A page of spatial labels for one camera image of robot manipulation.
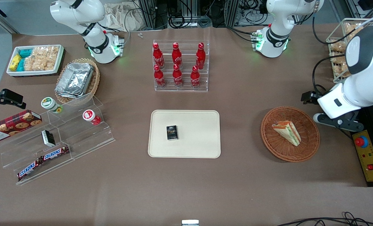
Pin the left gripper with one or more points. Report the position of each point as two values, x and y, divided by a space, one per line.
310 97

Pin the triangular sandwich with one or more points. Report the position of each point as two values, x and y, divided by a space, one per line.
288 131

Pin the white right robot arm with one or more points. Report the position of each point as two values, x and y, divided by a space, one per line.
93 40

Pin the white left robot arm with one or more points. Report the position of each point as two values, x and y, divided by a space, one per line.
365 78

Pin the brown wicker basket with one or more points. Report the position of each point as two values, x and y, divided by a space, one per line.
308 147

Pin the light wicker basket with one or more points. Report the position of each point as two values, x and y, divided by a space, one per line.
95 80

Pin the beige plastic tray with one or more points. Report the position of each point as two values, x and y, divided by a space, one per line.
195 135

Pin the red tartan cookie box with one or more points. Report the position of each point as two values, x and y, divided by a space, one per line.
13 125

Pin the teal snack pack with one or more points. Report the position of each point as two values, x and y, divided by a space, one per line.
20 65
25 52

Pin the yellow snack pack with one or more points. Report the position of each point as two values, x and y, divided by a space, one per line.
15 62

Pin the green lid yogurt cup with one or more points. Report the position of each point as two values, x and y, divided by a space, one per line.
50 104

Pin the clear rice cracker bag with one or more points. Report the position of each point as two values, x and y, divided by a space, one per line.
29 63
53 56
40 58

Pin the bagged fried snack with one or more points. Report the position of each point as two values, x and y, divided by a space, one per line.
337 58
352 28
337 47
340 71

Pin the small black white box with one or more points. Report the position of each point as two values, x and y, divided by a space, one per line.
48 138

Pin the white rectangular snack bin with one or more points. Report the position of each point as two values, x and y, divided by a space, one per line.
61 58

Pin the stacked aluminium foil containers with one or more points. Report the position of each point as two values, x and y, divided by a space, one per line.
75 80

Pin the snickers chocolate bar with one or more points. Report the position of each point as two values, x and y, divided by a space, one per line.
29 169
55 153

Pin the clear acrylic tiered stand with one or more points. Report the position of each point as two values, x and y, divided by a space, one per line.
79 138

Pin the red lid yogurt cup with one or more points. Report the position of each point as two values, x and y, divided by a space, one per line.
89 116

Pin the red cola bottle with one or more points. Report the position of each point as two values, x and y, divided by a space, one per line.
177 56
177 77
157 56
159 78
195 78
200 56

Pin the clear acrylic bottle rack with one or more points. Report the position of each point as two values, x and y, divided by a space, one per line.
186 89

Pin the beige crumpled cloth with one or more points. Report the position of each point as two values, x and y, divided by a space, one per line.
120 17

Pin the small black card box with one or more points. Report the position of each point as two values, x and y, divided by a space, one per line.
172 132

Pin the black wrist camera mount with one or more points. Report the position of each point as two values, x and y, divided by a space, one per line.
340 123

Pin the aluminium frame post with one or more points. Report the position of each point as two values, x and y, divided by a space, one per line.
231 12
147 14

